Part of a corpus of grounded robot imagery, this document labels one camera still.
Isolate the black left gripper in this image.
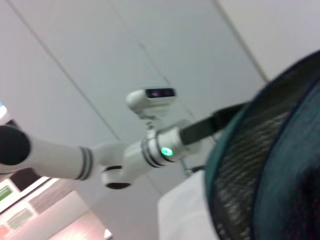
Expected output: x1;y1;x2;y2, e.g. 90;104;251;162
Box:
179;101;251;146

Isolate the dark teal insulated bag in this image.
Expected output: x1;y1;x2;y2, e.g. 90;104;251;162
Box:
203;49;320;240

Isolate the grey left gripper cable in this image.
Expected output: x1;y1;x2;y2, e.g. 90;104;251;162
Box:
181;159;207;176

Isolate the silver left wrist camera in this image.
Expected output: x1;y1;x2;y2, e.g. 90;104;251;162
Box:
125;87;178;121

